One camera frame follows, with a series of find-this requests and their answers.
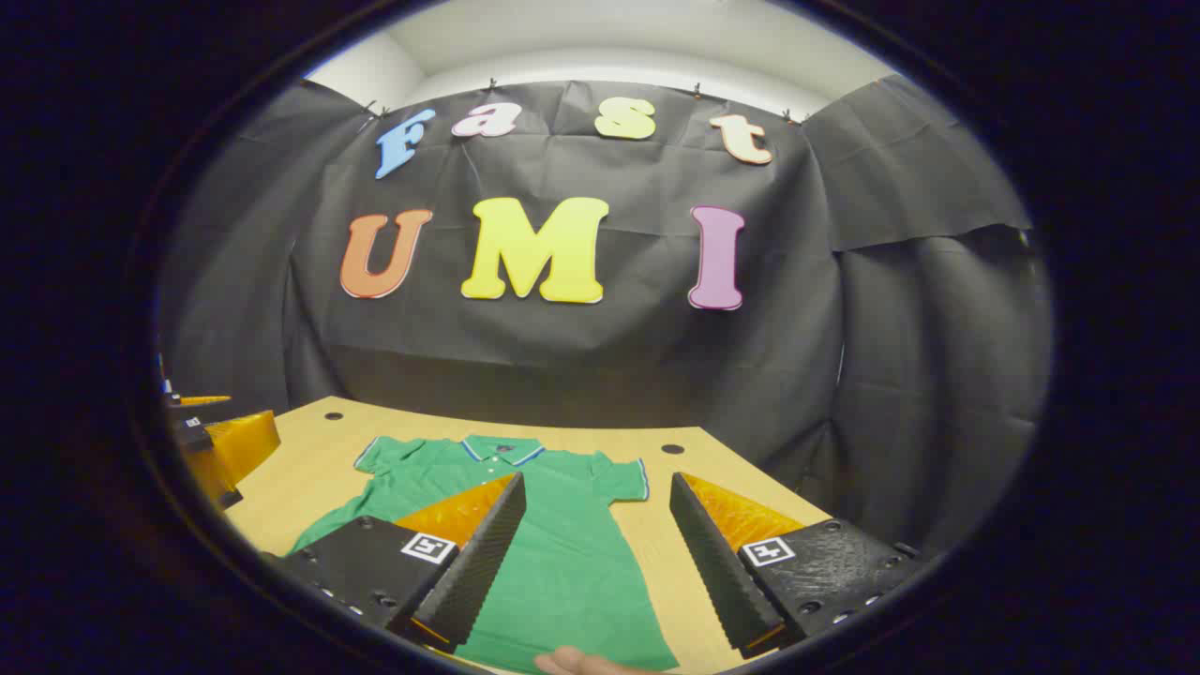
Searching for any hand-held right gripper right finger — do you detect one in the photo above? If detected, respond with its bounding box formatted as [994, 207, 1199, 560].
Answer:
[668, 472, 924, 660]

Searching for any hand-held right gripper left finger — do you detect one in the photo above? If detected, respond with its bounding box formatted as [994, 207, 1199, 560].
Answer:
[267, 472, 528, 655]

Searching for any green T-shirt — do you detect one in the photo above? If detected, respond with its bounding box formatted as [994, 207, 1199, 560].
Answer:
[286, 433, 681, 674]

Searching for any black backdrop cloth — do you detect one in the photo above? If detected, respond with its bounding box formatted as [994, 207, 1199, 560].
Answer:
[159, 73, 1056, 563]

